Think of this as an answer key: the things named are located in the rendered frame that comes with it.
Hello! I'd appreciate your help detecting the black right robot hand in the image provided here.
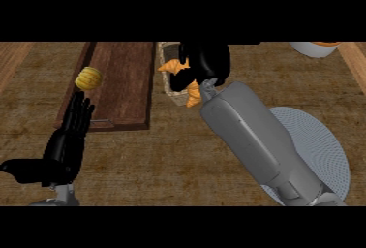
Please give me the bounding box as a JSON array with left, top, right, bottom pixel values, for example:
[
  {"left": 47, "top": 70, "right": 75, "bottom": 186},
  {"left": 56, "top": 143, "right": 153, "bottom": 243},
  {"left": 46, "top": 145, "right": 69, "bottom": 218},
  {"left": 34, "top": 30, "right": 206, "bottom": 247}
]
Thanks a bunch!
[{"left": 167, "top": 41, "right": 232, "bottom": 93}]

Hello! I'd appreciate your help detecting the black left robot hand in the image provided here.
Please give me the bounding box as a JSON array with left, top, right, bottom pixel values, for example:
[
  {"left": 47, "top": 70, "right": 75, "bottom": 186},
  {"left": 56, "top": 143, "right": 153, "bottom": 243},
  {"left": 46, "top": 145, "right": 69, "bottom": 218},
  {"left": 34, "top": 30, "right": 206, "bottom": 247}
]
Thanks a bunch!
[{"left": 0, "top": 90, "right": 96, "bottom": 188}]

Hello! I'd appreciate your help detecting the orange croissant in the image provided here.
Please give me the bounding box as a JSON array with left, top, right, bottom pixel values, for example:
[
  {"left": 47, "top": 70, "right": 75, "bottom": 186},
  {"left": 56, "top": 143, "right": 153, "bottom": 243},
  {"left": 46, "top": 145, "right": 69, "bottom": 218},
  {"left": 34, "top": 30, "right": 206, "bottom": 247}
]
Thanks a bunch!
[{"left": 158, "top": 57, "right": 203, "bottom": 109}]

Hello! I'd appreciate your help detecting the round grey woven placemat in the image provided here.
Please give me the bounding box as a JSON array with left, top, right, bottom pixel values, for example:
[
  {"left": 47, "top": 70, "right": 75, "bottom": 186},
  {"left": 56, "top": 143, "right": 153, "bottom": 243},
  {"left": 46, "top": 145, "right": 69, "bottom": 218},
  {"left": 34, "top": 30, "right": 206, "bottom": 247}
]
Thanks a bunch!
[{"left": 260, "top": 106, "right": 351, "bottom": 203}]

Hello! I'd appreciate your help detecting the dark wooden cutting board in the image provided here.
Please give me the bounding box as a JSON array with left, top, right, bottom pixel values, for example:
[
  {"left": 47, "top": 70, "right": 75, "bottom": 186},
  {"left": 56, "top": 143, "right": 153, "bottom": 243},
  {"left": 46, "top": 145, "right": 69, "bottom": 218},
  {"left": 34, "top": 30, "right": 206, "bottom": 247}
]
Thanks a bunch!
[{"left": 54, "top": 42, "right": 158, "bottom": 133}]

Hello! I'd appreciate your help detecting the yellow ribbed squash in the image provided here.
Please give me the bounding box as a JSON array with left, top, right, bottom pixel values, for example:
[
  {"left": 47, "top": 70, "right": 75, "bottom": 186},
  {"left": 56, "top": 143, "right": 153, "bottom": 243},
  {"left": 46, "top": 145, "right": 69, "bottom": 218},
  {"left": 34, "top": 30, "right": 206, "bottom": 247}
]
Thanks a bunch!
[{"left": 74, "top": 66, "right": 105, "bottom": 92}]

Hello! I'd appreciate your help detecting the white bowl with orange contents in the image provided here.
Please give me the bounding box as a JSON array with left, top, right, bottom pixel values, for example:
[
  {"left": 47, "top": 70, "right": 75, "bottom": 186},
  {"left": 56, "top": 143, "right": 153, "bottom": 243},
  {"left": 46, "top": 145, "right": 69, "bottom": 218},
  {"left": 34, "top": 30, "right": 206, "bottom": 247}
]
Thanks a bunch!
[{"left": 288, "top": 42, "right": 344, "bottom": 59}]

